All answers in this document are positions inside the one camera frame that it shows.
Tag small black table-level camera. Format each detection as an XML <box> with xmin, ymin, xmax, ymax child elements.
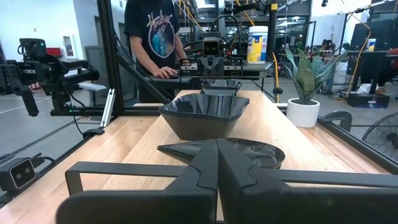
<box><xmin>0</xmin><ymin>157</ymin><xmax>38</xmax><ymax>192</ymax></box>

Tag yellow cable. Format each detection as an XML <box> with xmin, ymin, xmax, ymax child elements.
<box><xmin>345</xmin><ymin>29</ymin><xmax>373</xmax><ymax>97</ymax></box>
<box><xmin>272</xmin><ymin>51</ymin><xmax>280</xmax><ymax>103</ymax></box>

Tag black floor box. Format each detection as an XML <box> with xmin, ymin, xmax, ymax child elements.
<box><xmin>347</xmin><ymin>92</ymin><xmax>391</xmax><ymax>109</ymax></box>

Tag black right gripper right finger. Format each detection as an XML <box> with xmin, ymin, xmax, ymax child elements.
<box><xmin>217</xmin><ymin>139</ymin><xmax>398</xmax><ymax>224</ymax></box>

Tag red tool cart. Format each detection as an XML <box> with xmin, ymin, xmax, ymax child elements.
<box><xmin>46</xmin><ymin>47</ymin><xmax>63</xmax><ymax>58</ymax></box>

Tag black aluminium rig frame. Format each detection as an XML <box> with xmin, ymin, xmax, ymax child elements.
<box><xmin>0</xmin><ymin>0</ymin><xmax>398</xmax><ymax>206</ymax></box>

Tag black floor fan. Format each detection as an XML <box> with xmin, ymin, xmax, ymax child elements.
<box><xmin>362</xmin><ymin>111</ymin><xmax>398</xmax><ymax>162</ymax></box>

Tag black desk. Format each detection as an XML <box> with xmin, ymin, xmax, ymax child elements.
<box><xmin>146</xmin><ymin>60</ymin><xmax>274</xmax><ymax>91</ymax></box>
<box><xmin>348</xmin><ymin>49</ymin><xmax>398</xmax><ymax>94</ymax></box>

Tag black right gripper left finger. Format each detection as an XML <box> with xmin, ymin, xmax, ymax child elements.
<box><xmin>55</xmin><ymin>139</ymin><xmax>219</xmax><ymax>224</ymax></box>

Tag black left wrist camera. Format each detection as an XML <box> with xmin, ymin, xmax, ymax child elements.
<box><xmin>201</xmin><ymin>37</ymin><xmax>221</xmax><ymax>57</ymax></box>

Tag black wavy square bowl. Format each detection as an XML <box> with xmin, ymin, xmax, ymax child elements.
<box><xmin>158</xmin><ymin>93</ymin><xmax>251</xmax><ymax>123</ymax></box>
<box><xmin>164</xmin><ymin>111</ymin><xmax>242</xmax><ymax>141</ymax></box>

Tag person's hand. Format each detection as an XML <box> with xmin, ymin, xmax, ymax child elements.
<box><xmin>152</xmin><ymin>65</ymin><xmax>180</xmax><ymax>80</ymax></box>

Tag white wall cabinet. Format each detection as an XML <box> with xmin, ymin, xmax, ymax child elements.
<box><xmin>62</xmin><ymin>34</ymin><xmax>78</xmax><ymax>60</ymax></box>

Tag wooden riser shelf black legs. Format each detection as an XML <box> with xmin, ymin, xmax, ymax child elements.
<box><xmin>65</xmin><ymin>76</ymin><xmax>398</xmax><ymax>197</ymax></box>

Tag snake plant in white pot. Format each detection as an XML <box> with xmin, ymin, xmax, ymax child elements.
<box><xmin>284</xmin><ymin>48</ymin><xmax>349</xmax><ymax>128</ymax></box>

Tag person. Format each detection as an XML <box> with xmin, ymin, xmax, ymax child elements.
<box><xmin>123</xmin><ymin>0</ymin><xmax>189</xmax><ymax>103</ymax></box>

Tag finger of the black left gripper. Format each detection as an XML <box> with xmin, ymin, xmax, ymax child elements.
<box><xmin>210</xmin><ymin>57</ymin><xmax>224</xmax><ymax>77</ymax></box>
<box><xmin>197</xmin><ymin>57</ymin><xmax>211</xmax><ymax>77</ymax></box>

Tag person's forearm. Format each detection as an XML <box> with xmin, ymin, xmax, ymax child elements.
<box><xmin>129</xmin><ymin>35</ymin><xmax>162</xmax><ymax>75</ymax></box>
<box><xmin>174</xmin><ymin>27</ymin><xmax>189</xmax><ymax>60</ymax></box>

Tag small black teardrop plate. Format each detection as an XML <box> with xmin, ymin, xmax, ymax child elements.
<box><xmin>157</xmin><ymin>138</ymin><xmax>286</xmax><ymax>170</ymax></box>

